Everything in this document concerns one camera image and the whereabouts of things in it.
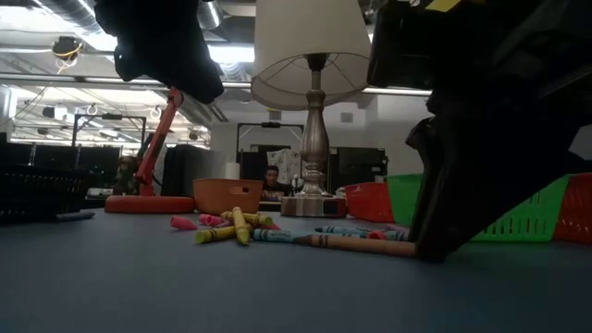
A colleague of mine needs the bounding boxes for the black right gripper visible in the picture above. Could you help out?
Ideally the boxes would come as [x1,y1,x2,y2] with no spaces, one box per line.
[367,0,592,126]

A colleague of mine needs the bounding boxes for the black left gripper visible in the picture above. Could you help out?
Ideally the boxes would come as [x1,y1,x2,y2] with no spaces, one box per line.
[94,0,226,105]

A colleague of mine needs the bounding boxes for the brown crayon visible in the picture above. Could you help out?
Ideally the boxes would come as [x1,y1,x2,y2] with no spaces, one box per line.
[295,233,417,258]

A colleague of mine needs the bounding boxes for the green plastic basket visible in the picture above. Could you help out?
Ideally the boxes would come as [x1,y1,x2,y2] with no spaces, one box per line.
[386,173,573,243]

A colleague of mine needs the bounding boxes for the dark covered equipment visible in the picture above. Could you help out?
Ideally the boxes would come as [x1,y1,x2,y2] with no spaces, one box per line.
[161,143,228,198]

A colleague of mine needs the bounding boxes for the black cabinet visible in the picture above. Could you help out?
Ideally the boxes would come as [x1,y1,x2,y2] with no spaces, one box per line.
[328,146,389,191]

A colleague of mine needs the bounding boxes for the silver table lamp white shade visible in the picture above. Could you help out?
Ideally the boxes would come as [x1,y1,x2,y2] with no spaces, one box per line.
[251,0,373,218]

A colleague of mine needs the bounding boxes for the white patterned cloth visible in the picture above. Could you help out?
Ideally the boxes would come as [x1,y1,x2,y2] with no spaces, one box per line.
[266,147,302,179]

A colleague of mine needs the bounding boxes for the orange plastic bin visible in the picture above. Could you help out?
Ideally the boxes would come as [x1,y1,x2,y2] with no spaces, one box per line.
[192,178,265,216]

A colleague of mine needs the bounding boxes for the red desk lamp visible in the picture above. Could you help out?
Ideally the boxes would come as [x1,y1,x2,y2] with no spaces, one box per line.
[105,85,195,215]

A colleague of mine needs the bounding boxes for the yellow crayon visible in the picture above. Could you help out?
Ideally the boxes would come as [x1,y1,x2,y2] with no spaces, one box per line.
[220,211,274,228]
[230,206,252,246]
[193,225,240,245]

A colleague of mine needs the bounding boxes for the blue gray crayon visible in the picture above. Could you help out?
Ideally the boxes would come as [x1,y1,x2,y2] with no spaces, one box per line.
[55,211,96,222]

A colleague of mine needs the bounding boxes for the black plastic basket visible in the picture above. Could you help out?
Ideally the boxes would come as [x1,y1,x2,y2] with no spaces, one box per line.
[0,165,93,227]

